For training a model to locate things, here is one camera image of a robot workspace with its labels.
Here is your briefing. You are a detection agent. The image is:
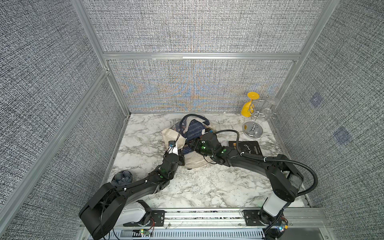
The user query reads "cream canvas tote bag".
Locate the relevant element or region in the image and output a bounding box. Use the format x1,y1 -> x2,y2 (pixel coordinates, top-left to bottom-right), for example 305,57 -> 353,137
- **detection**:
162,114 -> 216,170

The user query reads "black book gold lettering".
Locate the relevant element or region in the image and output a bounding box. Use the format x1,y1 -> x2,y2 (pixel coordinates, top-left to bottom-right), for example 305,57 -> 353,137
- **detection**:
228,141 -> 263,156

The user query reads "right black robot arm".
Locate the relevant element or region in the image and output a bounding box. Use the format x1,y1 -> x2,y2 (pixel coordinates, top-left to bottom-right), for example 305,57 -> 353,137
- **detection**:
187,130 -> 318,225

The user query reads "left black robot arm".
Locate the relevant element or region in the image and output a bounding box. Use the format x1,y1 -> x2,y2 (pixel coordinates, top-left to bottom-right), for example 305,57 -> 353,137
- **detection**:
79,153 -> 185,240

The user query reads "blue book stack in bag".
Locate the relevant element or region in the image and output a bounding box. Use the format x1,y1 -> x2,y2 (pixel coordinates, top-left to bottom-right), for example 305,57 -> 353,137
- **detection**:
182,119 -> 210,155

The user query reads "dark round cup cluster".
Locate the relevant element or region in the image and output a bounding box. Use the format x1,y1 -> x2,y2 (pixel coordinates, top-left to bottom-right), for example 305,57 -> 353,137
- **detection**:
111,170 -> 133,186

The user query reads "yellow wine glass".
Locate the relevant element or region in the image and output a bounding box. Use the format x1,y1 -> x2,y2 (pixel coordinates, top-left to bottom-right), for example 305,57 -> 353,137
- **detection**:
241,92 -> 260,118

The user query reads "clear wine glass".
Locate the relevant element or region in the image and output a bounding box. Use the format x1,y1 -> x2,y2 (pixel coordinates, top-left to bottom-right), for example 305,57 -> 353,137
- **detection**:
260,96 -> 280,120

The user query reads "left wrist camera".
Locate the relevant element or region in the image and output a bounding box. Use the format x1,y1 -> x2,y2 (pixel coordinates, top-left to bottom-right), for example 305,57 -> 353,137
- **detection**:
167,141 -> 179,155

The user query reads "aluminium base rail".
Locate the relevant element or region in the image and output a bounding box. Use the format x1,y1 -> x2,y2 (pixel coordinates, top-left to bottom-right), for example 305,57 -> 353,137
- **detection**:
77,206 -> 334,240

